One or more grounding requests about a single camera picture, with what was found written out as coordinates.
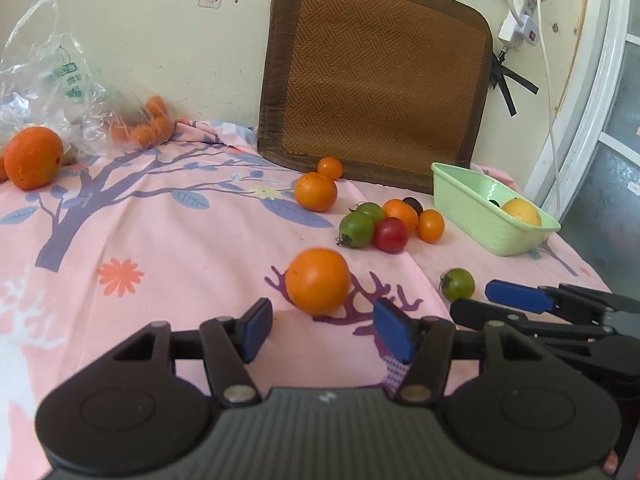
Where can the pale green plastic basket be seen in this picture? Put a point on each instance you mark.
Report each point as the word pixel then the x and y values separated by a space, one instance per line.
pixel 470 200

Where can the dark purple fruit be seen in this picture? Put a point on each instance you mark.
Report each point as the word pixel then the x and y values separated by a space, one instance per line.
pixel 414 204

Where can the green tomato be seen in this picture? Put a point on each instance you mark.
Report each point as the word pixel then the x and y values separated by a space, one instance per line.
pixel 356 230
pixel 372 209
pixel 458 283

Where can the medium orange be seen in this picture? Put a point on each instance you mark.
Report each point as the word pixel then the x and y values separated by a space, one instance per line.
pixel 315 192

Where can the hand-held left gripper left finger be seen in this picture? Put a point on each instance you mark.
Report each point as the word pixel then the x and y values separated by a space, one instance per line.
pixel 254 329

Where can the brown woven seat mat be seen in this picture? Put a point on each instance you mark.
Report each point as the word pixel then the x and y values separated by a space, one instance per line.
pixel 375 70

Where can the yellow grapefruit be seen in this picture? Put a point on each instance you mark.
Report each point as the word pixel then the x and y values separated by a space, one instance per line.
pixel 521 211

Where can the large orange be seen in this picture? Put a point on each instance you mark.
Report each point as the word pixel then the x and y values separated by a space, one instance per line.
pixel 32 157
pixel 318 281

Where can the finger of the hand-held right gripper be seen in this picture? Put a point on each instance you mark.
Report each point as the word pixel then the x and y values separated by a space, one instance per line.
pixel 520 296
pixel 480 310

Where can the pink printed bedsheet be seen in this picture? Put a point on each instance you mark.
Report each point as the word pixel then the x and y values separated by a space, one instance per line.
pixel 175 260

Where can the small orange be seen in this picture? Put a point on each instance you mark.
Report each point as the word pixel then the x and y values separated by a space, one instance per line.
pixel 330 167
pixel 400 210
pixel 431 226

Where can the black ribbon tie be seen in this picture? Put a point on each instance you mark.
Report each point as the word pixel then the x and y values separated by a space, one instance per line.
pixel 507 82

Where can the white door frame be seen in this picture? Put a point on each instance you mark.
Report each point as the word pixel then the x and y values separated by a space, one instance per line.
pixel 595 85

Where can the clear plastic bag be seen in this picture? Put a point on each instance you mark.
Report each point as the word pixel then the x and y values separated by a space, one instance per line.
pixel 45 80

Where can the small tangerine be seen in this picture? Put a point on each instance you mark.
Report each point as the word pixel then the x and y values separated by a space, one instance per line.
pixel 119 132
pixel 164 128
pixel 143 136

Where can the red tomato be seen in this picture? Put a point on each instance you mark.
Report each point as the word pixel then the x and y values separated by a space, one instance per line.
pixel 391 235

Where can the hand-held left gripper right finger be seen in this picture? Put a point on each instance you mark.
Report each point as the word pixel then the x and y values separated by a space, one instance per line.
pixel 395 330

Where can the white power strip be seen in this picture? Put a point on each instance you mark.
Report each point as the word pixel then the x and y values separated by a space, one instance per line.
pixel 522 20

